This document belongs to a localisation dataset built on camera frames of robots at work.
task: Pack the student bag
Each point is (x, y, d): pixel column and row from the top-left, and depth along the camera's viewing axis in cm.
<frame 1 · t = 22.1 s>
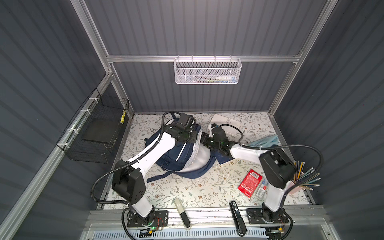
left hand: (193, 136, 84), fingers closed
right hand: (198, 139, 91), fingers open
navy blue student backpack: (186, 158, 82), point 14 cm above the table
red card pack: (250, 183, 86), on the table
light blue cloth pouch: (265, 142, 96), point 8 cm above the table
dark blue thin notebook: (222, 160, 93), point 3 cm above the table
clear pen refill pack: (260, 191, 82), point 2 cm above the table

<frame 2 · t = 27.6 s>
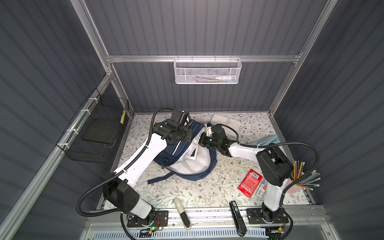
left hand: (190, 133, 78), fingers closed
right hand: (193, 139, 89), fingers closed
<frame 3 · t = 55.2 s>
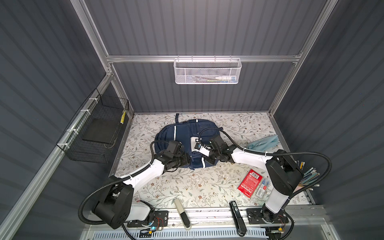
left hand: (189, 159, 87), fingers open
right hand: (204, 154, 91), fingers closed
navy blue student backpack: (182, 131, 104), point 6 cm above the table
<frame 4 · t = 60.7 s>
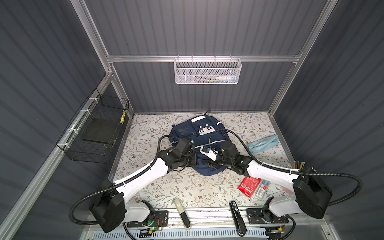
left hand: (198, 159, 80), fingers closed
right hand: (206, 155, 83), fingers open
navy blue student backpack: (204, 130, 103), point 7 cm above the table
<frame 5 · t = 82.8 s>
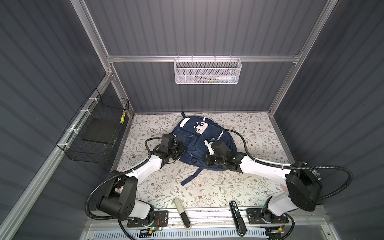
left hand: (189, 148, 88), fingers closed
right hand: (203, 158, 84), fingers closed
